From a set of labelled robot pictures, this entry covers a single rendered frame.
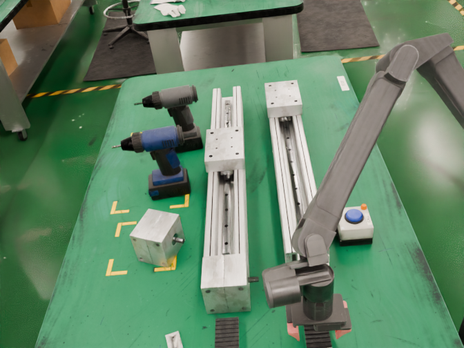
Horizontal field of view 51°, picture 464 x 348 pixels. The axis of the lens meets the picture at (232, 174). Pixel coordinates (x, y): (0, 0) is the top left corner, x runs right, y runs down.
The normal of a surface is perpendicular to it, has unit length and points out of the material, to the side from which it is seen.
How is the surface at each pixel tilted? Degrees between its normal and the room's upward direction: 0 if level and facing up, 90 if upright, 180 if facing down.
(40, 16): 91
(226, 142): 0
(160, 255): 90
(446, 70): 58
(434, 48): 47
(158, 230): 0
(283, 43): 90
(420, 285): 0
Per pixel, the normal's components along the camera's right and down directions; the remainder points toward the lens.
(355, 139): 0.01, -0.11
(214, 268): -0.11, -0.77
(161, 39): 0.01, 0.63
